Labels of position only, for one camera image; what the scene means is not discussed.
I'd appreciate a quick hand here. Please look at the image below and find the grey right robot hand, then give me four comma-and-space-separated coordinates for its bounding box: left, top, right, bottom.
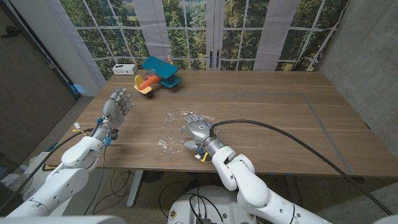
178, 113, 225, 156

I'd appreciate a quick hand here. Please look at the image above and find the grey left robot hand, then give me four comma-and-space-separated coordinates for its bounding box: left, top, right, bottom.
91, 87, 137, 142

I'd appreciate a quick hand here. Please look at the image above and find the clear plastic wrap sheet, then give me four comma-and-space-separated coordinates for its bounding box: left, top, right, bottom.
157, 108, 218, 156

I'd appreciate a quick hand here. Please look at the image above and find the teal orange toy plane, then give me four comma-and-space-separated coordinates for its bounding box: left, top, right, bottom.
133, 55, 183, 100

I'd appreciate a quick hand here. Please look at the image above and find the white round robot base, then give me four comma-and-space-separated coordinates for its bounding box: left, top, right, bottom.
167, 185, 257, 224

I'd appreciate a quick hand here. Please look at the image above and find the white power strip box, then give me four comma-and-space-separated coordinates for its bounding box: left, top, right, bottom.
111, 63, 138, 76

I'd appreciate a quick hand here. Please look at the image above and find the black round floor object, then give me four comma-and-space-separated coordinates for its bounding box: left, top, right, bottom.
142, 170, 165, 184

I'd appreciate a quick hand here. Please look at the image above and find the grey metal table leg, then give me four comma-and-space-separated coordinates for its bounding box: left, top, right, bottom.
126, 170, 144, 208
284, 175, 305, 215

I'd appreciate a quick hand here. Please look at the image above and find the white floor sheet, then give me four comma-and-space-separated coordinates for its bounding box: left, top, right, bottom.
18, 151, 63, 187

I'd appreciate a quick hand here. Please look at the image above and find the printed forest window backdrop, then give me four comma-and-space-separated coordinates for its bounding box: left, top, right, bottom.
58, 0, 351, 81

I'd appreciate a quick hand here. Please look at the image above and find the white sneaker shoe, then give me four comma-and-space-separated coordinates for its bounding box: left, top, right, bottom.
7, 174, 29, 194

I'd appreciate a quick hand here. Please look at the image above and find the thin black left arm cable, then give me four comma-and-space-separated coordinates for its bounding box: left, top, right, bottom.
83, 145, 107, 216

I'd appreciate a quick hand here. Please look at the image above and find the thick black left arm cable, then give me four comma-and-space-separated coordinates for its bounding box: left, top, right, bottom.
0, 128, 94, 212

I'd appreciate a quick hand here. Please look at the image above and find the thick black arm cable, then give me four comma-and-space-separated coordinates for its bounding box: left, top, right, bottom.
210, 119, 393, 216
0, 128, 94, 212

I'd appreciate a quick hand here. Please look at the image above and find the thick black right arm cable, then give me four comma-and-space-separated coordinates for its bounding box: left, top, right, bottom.
210, 119, 393, 216

